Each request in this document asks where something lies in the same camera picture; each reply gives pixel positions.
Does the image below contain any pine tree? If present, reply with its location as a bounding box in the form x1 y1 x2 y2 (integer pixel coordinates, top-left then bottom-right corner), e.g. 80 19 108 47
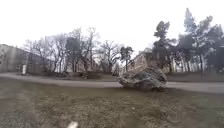
119 45 134 73

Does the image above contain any beige multi-storey building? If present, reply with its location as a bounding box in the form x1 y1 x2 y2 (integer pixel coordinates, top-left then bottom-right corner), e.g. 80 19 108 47
126 50 174 74

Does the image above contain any large grey boulder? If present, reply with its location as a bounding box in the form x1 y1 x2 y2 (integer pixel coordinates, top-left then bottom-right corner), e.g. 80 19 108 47
117 67 168 91

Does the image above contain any row of bare trees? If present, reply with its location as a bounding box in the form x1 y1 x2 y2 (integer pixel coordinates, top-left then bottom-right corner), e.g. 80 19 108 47
23 27 123 75

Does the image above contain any sparse brown grass ground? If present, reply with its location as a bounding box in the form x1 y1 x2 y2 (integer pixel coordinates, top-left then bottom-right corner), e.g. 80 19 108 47
0 77 224 128

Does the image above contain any grey asphalt path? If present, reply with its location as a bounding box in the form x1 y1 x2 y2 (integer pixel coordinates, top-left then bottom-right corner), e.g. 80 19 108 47
0 72 224 94

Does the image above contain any robot's own part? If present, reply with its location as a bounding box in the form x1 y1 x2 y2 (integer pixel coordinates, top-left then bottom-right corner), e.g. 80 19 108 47
67 121 79 128

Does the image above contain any group of tall pine trees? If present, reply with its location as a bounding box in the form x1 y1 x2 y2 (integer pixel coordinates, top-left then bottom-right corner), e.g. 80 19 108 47
151 7 224 74

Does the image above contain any grey low building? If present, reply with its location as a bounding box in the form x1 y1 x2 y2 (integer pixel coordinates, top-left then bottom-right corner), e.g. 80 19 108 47
0 43 51 75

